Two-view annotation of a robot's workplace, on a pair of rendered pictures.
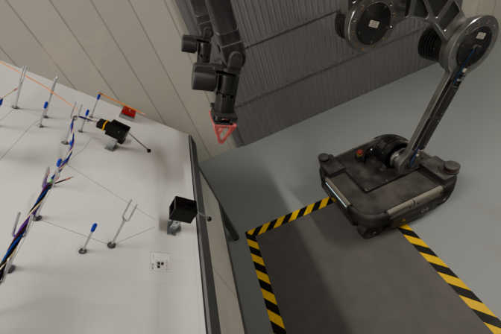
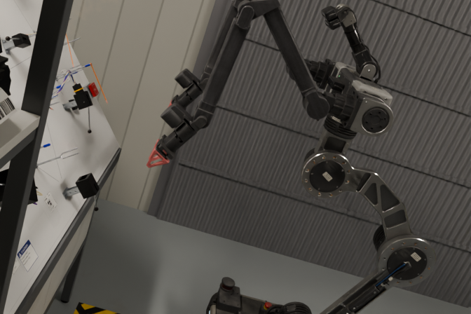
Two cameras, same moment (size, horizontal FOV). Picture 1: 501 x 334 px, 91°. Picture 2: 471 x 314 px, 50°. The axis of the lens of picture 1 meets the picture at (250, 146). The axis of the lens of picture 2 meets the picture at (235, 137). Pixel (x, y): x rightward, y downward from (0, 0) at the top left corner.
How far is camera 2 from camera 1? 101 cm
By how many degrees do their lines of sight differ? 16
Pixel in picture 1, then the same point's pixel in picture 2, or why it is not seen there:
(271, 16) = (291, 106)
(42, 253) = not seen: hidden behind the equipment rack
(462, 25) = (404, 235)
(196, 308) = (51, 244)
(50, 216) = not seen: hidden behind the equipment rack
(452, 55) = (383, 255)
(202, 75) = (173, 114)
